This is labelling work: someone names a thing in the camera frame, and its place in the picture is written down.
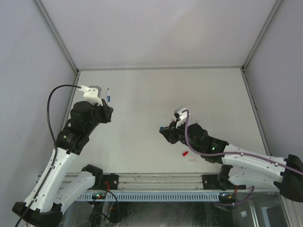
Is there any black camera cable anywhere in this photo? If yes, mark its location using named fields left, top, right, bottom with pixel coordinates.
left=14, top=85, right=81, bottom=227

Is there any blue white marker pen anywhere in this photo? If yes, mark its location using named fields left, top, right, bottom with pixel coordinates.
left=107, top=88, right=111, bottom=103

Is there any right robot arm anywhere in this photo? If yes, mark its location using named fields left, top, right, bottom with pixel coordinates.
left=159, top=122, right=303, bottom=202

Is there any clear pen cap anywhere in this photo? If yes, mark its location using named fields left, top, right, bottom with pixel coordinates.
left=188, top=159, right=197, bottom=164

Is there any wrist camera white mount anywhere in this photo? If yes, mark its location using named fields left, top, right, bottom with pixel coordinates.
left=174, top=106, right=190, bottom=129
left=79, top=85, right=103, bottom=106

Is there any blue cable duct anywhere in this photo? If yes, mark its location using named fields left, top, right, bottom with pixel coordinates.
left=76, top=192, right=220, bottom=202

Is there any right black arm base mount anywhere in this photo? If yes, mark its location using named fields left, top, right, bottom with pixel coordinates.
left=202, top=174, right=247, bottom=191

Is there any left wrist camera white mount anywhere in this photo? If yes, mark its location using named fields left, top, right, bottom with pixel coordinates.
left=79, top=85, right=103, bottom=106

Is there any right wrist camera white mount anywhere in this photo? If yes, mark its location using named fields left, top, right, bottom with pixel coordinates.
left=174, top=106, right=190, bottom=129

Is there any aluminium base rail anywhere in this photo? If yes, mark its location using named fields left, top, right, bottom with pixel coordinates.
left=37, top=172, right=293, bottom=192

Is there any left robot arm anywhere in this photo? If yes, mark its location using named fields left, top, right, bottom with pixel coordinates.
left=12, top=100, right=114, bottom=227

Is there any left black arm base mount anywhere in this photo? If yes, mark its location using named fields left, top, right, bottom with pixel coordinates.
left=101, top=174, right=119, bottom=191

